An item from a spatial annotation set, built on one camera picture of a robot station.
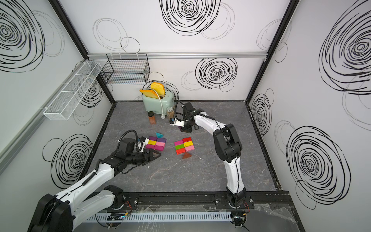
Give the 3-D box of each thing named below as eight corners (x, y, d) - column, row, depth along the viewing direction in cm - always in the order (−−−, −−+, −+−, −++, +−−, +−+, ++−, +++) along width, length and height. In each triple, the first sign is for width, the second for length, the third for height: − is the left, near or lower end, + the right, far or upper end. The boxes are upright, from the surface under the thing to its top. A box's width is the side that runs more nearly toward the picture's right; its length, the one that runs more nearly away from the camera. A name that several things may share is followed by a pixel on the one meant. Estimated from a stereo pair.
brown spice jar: (150, 124, 107) (148, 116, 100) (150, 119, 110) (147, 111, 103) (156, 123, 107) (153, 115, 100) (155, 118, 111) (153, 110, 103)
